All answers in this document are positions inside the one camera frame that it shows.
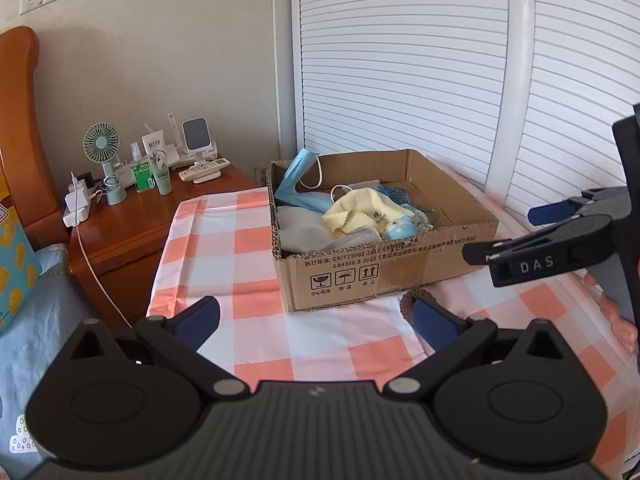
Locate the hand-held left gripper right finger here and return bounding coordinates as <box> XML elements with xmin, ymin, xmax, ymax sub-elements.
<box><xmin>382</xmin><ymin>297</ymin><xmax>581</xmax><ymax>401</ymax></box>

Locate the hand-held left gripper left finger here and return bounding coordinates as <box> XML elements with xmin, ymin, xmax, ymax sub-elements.
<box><xmin>60</xmin><ymin>296</ymin><xmax>246</xmax><ymax>402</ymax></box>

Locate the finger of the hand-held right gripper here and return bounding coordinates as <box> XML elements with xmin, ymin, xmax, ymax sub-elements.
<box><xmin>528</xmin><ymin>186</ymin><xmax>629</xmax><ymax>228</ymax></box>
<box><xmin>461</xmin><ymin>214</ymin><xmax>627</xmax><ymax>289</ymax></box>

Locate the brown fuzzy scrunchie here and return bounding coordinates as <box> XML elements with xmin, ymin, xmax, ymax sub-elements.
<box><xmin>400</xmin><ymin>290</ymin><xmax>441</xmax><ymax>322</ymax></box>

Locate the cardboard box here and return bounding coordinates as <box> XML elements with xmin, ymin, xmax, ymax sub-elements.
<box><xmin>267</xmin><ymin>149</ymin><xmax>500</xmax><ymax>314</ymax></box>

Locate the blue and white plush toy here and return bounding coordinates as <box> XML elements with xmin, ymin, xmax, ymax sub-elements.
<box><xmin>381</xmin><ymin>214</ymin><xmax>420</xmax><ymax>242</ymax></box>

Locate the yellow microfiber cloth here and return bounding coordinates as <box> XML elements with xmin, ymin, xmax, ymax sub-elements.
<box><xmin>321</xmin><ymin>187</ymin><xmax>417</xmax><ymax>239</ymax></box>

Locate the blue mesh cloth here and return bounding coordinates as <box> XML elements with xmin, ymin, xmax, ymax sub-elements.
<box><xmin>376</xmin><ymin>184</ymin><xmax>417</xmax><ymax>210</ymax></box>

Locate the white cloth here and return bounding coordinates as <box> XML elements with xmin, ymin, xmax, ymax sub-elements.
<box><xmin>277</xmin><ymin>204</ymin><xmax>333</xmax><ymax>252</ymax></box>

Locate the blue face mask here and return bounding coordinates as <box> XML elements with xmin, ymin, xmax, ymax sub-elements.
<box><xmin>274</xmin><ymin>149</ymin><xmax>331</xmax><ymax>213</ymax></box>

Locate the person's right hand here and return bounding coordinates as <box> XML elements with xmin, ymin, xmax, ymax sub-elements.
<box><xmin>582</xmin><ymin>270</ymin><xmax>640</xmax><ymax>358</ymax></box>

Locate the orange checkered tablecloth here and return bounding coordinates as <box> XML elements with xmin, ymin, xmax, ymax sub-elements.
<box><xmin>145</xmin><ymin>160</ymin><xmax>640</xmax><ymax>480</ymax></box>

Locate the wooden nightstand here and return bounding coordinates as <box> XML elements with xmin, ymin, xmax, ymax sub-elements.
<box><xmin>67</xmin><ymin>165</ymin><xmax>260</xmax><ymax>332</ymax></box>

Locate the green cosmetic tube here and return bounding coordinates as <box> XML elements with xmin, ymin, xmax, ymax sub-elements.
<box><xmin>152</xmin><ymin>152</ymin><xmax>174</xmax><ymax>196</ymax></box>

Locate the blue bedsheet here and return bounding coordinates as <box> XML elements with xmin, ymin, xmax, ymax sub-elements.
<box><xmin>0</xmin><ymin>244</ymin><xmax>151</xmax><ymax>480</ymax></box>

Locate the green sanitizer bottle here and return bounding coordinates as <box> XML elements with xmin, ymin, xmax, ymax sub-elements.
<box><xmin>131</xmin><ymin>142</ymin><xmax>154</xmax><ymax>194</ymax></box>

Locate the white power strip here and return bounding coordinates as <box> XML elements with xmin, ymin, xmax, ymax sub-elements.
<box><xmin>62</xmin><ymin>194</ymin><xmax>99</xmax><ymax>227</ymax></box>

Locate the white charger plug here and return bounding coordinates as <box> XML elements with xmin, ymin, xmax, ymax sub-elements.
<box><xmin>65</xmin><ymin>172</ymin><xmax>92</xmax><ymax>211</ymax></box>

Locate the white phone stand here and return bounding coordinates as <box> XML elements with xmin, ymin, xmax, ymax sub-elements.
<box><xmin>182</xmin><ymin>117</ymin><xmax>212</xmax><ymax>172</ymax></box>

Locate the green handheld fan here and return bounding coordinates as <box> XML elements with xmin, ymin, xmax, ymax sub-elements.
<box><xmin>82</xmin><ymin>122</ymin><xmax>127</xmax><ymax>206</ymax></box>

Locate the white louvered wardrobe door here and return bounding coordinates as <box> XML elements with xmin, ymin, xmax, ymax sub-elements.
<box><xmin>290</xmin><ymin>0</ymin><xmax>640</xmax><ymax>241</ymax></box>

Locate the wooden bed headboard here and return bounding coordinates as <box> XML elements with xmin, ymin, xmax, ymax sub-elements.
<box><xmin>0</xmin><ymin>25</ymin><xmax>71</xmax><ymax>251</ymax></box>

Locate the white charging cable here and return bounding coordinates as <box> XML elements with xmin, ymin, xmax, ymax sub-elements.
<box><xmin>74</xmin><ymin>224</ymin><xmax>134</xmax><ymax>329</ymax></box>

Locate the white curved frame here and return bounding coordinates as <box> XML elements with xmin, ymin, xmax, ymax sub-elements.
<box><xmin>486</xmin><ymin>0</ymin><xmax>537</xmax><ymax>202</ymax></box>

